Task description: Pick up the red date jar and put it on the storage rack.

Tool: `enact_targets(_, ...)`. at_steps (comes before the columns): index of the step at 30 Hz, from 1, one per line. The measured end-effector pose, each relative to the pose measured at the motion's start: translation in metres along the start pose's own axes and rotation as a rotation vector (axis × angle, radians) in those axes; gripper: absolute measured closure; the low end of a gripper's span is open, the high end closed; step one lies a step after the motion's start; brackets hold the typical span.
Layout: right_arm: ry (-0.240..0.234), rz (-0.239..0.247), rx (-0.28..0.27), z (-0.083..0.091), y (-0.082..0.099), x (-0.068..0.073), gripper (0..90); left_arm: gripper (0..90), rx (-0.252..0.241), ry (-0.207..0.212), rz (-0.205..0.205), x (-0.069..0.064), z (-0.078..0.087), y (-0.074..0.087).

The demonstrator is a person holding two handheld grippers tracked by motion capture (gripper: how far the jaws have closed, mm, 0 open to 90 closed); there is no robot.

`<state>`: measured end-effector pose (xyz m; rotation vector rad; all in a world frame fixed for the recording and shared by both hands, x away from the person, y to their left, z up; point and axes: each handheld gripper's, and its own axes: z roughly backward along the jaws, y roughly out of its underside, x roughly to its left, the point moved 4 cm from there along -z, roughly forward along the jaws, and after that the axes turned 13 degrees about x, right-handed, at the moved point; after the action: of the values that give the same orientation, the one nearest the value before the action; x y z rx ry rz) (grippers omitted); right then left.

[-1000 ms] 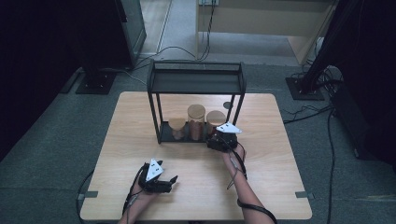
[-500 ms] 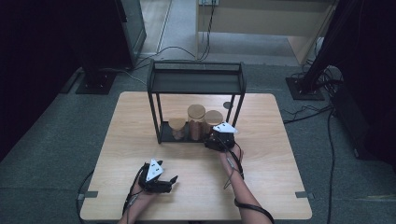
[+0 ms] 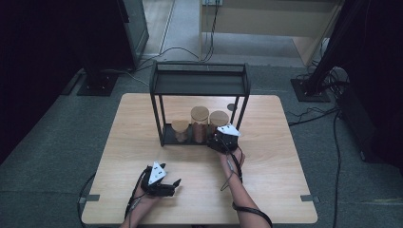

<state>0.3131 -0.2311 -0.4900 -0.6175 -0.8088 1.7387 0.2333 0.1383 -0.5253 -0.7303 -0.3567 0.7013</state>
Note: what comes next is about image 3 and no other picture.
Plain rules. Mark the person's left hand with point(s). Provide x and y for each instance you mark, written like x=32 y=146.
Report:
x=145 y=202

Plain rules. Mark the tall wooden cylinder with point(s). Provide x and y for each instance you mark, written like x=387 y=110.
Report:
x=199 y=113

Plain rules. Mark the person's right hand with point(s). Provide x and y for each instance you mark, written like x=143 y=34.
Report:
x=233 y=161

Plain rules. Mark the dark curtain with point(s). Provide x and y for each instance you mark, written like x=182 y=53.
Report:
x=34 y=63

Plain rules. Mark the light wooden desk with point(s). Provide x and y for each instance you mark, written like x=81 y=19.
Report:
x=269 y=19

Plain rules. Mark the black stand with base plate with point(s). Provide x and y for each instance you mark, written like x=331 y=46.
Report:
x=98 y=84

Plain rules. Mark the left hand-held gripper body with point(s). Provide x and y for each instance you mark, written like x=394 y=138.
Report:
x=157 y=174

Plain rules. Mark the grey cabinet panel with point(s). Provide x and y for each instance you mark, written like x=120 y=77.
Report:
x=138 y=28

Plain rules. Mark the black post with base plate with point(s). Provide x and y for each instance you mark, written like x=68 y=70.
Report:
x=310 y=90

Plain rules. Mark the black metal shelf rack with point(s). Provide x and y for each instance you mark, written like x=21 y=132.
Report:
x=199 y=85

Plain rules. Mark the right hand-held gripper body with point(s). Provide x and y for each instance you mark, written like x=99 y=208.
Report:
x=228 y=130

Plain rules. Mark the short glass jar wooden lid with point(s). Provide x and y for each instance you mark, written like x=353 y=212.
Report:
x=180 y=125

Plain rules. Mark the black equipment box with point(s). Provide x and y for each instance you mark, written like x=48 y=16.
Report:
x=364 y=126

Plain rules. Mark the black round table grommet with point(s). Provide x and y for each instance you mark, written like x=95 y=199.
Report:
x=232 y=107

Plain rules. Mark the grey tape strip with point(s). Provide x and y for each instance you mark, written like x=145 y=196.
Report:
x=89 y=198
x=309 y=198

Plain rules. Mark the tall glass jar wooden lid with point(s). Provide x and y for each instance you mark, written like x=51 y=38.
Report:
x=219 y=117

